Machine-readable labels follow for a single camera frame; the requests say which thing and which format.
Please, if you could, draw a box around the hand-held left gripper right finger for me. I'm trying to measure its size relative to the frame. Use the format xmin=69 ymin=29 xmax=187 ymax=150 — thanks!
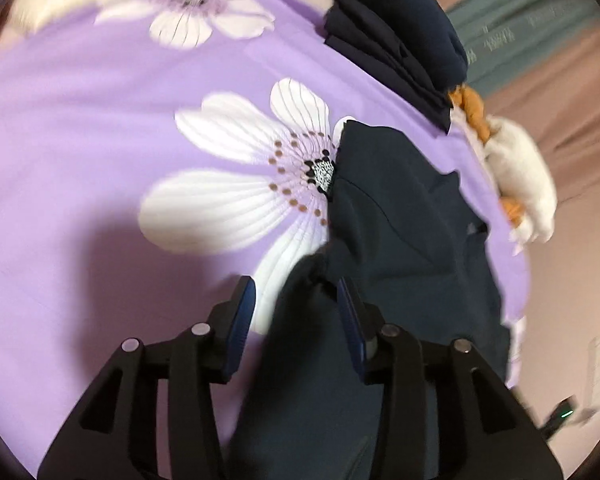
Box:
xmin=336 ymin=277 xmax=563 ymax=480

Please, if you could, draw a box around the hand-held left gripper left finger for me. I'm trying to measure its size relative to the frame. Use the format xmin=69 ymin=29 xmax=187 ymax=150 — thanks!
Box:
xmin=36 ymin=276 xmax=257 ymax=480

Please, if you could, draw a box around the dark teal large garment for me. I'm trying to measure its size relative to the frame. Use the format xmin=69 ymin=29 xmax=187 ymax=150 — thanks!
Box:
xmin=227 ymin=119 xmax=511 ymax=480

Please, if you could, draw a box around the folded navy clothes stack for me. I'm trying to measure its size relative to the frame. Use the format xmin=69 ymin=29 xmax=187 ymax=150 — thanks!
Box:
xmin=324 ymin=0 xmax=468 ymax=135

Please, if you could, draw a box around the purple floral bed sheet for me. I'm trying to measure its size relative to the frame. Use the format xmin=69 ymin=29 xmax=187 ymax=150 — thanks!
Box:
xmin=0 ymin=0 xmax=531 ymax=480

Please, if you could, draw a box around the white and orange plush toy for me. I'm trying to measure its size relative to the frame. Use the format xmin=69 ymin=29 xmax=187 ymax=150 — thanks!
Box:
xmin=447 ymin=85 xmax=558 ymax=256

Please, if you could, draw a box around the grey-green printed cushion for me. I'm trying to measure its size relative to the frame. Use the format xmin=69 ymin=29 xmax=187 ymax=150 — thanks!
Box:
xmin=445 ymin=0 xmax=600 ymax=96

